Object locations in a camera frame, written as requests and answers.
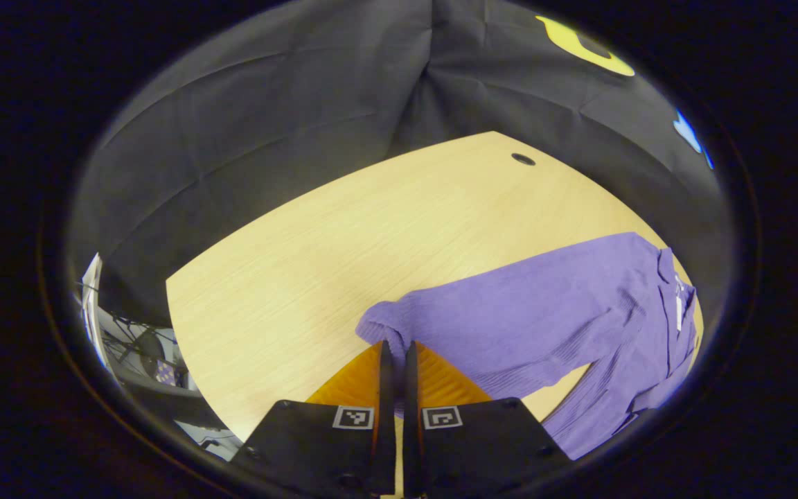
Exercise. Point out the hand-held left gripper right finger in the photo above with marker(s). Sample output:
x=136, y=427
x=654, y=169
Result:
x=411, y=416

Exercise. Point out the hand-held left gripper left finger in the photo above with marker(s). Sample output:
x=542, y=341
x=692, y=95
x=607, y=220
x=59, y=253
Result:
x=386, y=416

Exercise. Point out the purple knit cardigan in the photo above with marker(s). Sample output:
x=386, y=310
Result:
x=544, y=312

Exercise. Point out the black backdrop cloth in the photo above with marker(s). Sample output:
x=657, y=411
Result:
x=267, y=104

